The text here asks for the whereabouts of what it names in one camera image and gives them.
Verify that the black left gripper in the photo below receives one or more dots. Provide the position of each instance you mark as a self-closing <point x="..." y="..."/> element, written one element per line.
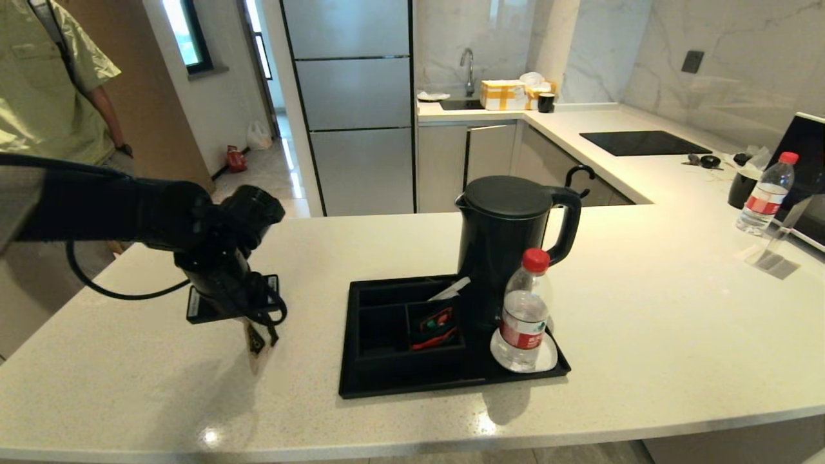
<point x="222" y="277"/>

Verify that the pink black tea packet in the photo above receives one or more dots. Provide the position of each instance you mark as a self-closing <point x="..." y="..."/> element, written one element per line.
<point x="259" y="361"/>

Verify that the black electric kettle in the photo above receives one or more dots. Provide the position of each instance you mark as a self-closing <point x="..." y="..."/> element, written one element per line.
<point x="503" y="238"/>

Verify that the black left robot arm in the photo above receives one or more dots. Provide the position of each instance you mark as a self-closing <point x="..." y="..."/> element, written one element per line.
<point x="97" y="206"/>

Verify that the clear water bottle red cap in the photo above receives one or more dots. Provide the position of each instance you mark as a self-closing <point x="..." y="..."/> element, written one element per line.
<point x="764" y="198"/>
<point x="523" y="322"/>

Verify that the small black cup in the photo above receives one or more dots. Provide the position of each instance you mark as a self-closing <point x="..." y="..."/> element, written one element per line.
<point x="546" y="103"/>

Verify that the large black cup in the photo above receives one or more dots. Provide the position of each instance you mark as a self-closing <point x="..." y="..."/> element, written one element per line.
<point x="740" y="190"/>

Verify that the black compartment organizer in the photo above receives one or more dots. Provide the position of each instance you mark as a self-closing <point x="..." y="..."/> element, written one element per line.
<point x="412" y="362"/>

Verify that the red bag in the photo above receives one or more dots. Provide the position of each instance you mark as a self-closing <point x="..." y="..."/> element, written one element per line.
<point x="236" y="160"/>

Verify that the white plastic bag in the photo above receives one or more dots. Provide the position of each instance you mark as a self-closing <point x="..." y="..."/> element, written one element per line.
<point x="259" y="136"/>

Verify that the black serving tray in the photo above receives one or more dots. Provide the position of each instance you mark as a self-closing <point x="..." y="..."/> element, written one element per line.
<point x="451" y="381"/>

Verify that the black wristwatch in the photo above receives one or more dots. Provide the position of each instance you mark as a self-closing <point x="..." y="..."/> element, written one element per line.
<point x="124" y="149"/>

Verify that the white kitchen cabinet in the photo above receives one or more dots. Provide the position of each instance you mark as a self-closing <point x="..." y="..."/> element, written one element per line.
<point x="441" y="166"/>

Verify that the silver refrigerator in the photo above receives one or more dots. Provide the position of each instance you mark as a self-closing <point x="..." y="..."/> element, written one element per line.
<point x="354" y="96"/>

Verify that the brown wooden door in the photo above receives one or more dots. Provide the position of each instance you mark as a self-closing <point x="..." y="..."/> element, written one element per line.
<point x="161" y="96"/>

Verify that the white round coaster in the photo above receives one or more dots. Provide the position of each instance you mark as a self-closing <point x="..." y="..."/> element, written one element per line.
<point x="546" y="359"/>

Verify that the white dish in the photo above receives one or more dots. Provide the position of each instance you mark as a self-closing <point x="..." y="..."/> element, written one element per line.
<point x="433" y="96"/>

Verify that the dark framed glass door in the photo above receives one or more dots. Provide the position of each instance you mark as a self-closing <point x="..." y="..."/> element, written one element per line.
<point x="260" y="38"/>

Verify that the dark kitchen sink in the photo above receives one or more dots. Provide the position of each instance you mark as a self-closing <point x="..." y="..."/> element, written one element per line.
<point x="461" y="104"/>

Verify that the dark framed window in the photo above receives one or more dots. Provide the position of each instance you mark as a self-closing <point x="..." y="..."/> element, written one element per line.
<point x="187" y="32"/>

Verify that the person in green shirt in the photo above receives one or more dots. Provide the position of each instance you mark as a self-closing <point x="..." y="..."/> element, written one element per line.
<point x="45" y="96"/>

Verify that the chrome faucet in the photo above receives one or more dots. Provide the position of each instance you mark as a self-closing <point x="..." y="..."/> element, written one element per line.
<point x="471" y="82"/>

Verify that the cardboard box yellow tape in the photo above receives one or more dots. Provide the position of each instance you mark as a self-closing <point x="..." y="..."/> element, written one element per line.
<point x="503" y="95"/>

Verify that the black induction cooktop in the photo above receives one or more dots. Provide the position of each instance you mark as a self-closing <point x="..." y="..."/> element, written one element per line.
<point x="644" y="143"/>

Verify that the black round lid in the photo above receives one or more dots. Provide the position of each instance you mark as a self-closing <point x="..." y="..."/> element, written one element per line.
<point x="709" y="161"/>

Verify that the clear acrylic sign holder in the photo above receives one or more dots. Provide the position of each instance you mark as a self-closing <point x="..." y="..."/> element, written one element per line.
<point x="773" y="261"/>

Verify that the crumpled clear wrapper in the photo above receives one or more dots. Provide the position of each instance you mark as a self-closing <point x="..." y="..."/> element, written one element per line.
<point x="755" y="158"/>

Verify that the black framed display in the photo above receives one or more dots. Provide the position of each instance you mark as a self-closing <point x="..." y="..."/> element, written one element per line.
<point x="805" y="154"/>

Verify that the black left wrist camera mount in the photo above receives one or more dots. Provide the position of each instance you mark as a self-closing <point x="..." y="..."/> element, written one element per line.
<point x="200" y="310"/>

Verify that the grey wall socket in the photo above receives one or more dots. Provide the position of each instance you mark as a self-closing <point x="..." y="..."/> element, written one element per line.
<point x="692" y="62"/>

